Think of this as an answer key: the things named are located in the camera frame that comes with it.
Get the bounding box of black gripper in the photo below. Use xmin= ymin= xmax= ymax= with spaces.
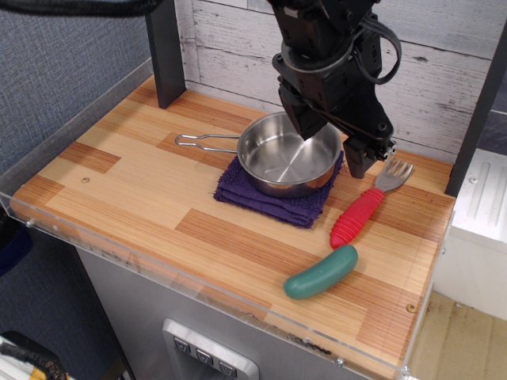
xmin=273 ymin=52 xmax=395 ymax=179

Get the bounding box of red-handled grey fork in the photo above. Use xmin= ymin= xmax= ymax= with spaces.
xmin=330 ymin=158 xmax=414 ymax=249

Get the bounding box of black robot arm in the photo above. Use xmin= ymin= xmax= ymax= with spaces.
xmin=270 ymin=1 xmax=402 ymax=178

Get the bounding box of stainless steel pot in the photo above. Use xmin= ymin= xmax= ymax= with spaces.
xmin=175 ymin=112 xmax=341 ymax=198

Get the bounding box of green toy cucumber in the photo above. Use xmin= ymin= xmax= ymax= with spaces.
xmin=283 ymin=245 xmax=359 ymax=300

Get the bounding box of purple folded cloth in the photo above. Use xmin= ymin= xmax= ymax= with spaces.
xmin=214 ymin=151 xmax=344 ymax=229

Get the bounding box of white cabinet at right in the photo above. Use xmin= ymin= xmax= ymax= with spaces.
xmin=433 ymin=149 xmax=506 ymax=320

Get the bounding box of silver toy appliance cabinet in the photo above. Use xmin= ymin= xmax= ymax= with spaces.
xmin=78 ymin=249 xmax=378 ymax=379

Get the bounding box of silver button panel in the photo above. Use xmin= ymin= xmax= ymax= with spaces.
xmin=162 ymin=318 xmax=260 ymax=379

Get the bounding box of dark grey right post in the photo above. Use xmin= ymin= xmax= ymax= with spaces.
xmin=444 ymin=25 xmax=506 ymax=197

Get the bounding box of dark grey post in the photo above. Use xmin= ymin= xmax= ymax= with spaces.
xmin=146 ymin=0 xmax=186 ymax=108
xmin=444 ymin=25 xmax=506 ymax=197

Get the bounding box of dark grey left post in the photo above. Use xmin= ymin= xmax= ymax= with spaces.
xmin=146 ymin=0 xmax=186 ymax=108

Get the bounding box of black braided cable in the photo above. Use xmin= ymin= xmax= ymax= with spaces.
xmin=0 ymin=0 xmax=167 ymax=19

